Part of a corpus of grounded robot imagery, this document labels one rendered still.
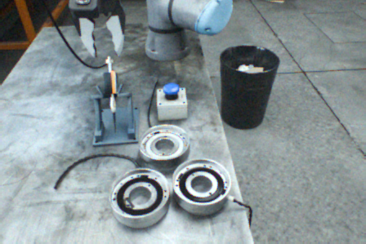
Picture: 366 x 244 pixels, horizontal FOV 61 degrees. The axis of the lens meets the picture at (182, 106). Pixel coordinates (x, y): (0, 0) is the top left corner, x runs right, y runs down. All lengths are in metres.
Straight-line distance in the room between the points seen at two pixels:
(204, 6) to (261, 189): 1.06
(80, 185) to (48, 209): 0.07
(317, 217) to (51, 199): 1.26
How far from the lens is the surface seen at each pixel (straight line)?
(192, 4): 0.87
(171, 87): 0.73
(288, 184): 1.72
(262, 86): 1.78
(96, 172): 0.66
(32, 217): 0.64
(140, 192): 0.60
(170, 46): 0.99
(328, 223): 1.64
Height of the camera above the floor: 1.28
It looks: 37 degrees down
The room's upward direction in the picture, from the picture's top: 1 degrees counter-clockwise
